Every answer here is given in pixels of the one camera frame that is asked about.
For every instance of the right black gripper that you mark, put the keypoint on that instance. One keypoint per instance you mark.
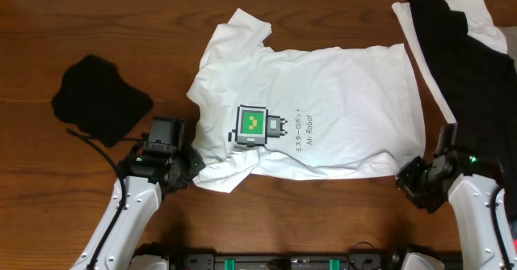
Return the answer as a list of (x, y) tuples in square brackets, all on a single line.
[(405, 181)]

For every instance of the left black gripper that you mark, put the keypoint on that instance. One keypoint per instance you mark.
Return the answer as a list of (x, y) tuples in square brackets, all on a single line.
[(196, 162)]

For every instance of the white robot print t-shirt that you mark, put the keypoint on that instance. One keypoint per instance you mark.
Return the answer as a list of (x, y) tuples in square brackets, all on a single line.
[(324, 114)]

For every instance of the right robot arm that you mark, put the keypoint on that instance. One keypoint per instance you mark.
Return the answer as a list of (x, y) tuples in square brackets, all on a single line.
[(473, 187)]

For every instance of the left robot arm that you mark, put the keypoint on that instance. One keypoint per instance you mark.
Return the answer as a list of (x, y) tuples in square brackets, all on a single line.
[(143, 180)]

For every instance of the black t-shirt in pile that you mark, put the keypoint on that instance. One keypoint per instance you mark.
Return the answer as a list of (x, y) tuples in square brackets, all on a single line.
[(489, 130)]

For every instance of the folded black garment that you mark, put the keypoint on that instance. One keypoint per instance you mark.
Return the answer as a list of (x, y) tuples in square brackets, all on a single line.
[(94, 97)]

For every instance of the white t-shirt in pile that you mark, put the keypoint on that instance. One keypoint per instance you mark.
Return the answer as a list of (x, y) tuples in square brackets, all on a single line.
[(457, 47)]

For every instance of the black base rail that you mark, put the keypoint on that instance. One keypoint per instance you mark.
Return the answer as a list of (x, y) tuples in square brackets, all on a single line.
[(361, 256)]

